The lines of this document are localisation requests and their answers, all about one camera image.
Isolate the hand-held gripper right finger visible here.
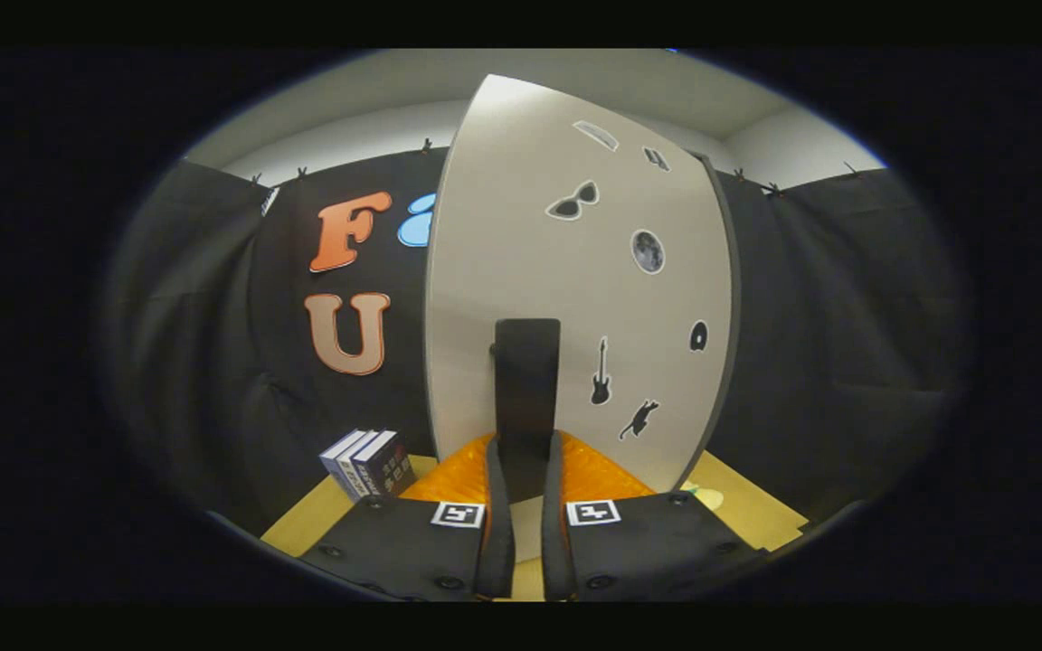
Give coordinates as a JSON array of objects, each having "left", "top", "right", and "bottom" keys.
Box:
[{"left": 540, "top": 430, "right": 772, "bottom": 603}]

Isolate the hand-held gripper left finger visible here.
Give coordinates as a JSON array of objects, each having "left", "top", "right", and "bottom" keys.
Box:
[{"left": 297, "top": 432, "right": 516, "bottom": 603}]

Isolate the black door handle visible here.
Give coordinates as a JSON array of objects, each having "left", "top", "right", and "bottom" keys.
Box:
[{"left": 491, "top": 317, "right": 564, "bottom": 504}]

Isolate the beige cabinet door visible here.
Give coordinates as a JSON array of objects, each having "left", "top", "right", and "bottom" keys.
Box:
[{"left": 423, "top": 74, "right": 735, "bottom": 496}]

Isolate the black backdrop cloth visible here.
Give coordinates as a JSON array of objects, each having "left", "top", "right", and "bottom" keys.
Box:
[{"left": 105, "top": 149, "right": 970, "bottom": 543}]

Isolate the row of black cloth clips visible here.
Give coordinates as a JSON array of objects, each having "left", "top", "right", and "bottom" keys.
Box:
[{"left": 250, "top": 137, "right": 861, "bottom": 198}]

